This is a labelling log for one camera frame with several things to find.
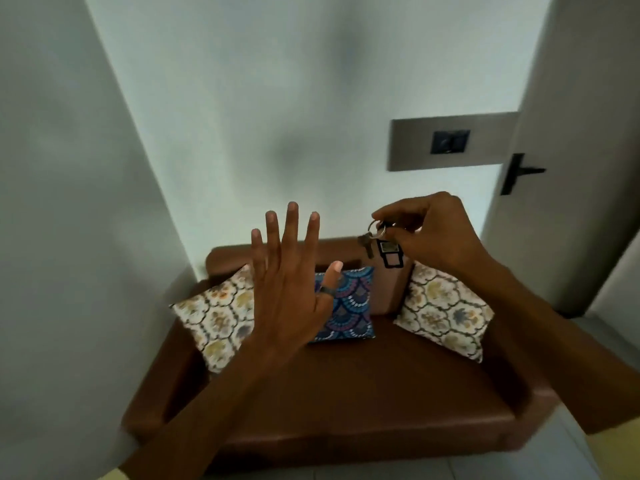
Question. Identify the brown leather sofa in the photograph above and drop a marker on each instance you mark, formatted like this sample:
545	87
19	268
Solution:
380	394

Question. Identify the person's left thumb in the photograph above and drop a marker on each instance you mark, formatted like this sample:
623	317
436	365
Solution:
330	282

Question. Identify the grey door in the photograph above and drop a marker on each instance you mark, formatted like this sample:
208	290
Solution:
575	144

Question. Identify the white floral cushion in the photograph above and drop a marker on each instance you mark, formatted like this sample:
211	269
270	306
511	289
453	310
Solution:
442	312
222	317

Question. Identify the person's right forearm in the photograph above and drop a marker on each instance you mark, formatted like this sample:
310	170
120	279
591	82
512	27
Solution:
555	344

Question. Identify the person's left little finger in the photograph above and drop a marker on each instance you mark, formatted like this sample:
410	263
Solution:
258	257

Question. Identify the blue patterned cushion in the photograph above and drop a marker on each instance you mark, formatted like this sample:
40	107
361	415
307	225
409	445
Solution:
350	309

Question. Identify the black wall switch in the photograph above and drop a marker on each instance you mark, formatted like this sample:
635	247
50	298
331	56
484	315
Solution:
450	141

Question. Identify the person's right hand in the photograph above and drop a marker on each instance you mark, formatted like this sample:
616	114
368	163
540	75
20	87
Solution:
440	234

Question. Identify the person's left forearm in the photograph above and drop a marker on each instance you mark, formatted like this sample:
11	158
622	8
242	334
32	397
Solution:
220	409

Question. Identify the black key fob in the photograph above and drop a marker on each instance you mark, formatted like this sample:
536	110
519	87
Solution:
390	254

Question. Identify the grey switch plate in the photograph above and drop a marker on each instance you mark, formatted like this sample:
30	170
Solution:
480	142

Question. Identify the person's left middle finger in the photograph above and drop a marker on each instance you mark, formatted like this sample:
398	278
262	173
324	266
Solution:
293	239

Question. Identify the person's right thumb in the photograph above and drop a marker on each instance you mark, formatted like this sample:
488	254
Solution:
407	242

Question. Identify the metal key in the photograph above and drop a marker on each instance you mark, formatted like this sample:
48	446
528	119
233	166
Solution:
366	243

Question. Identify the person's left hand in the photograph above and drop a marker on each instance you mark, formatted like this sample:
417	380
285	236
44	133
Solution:
285	304

